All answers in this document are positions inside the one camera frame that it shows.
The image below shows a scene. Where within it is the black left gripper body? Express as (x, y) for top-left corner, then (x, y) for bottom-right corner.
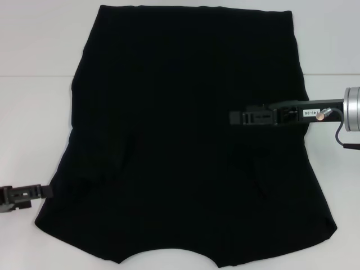
(0, 187), (32, 214)

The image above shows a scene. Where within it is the black shirt with FREE print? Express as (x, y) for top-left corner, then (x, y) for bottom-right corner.
(34, 4), (338, 267)

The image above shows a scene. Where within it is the right gripper cable with plug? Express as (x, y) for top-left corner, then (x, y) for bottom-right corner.
(315, 108), (360, 151)

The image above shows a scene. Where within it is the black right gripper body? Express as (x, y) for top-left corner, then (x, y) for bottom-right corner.
(267, 98), (345, 127)

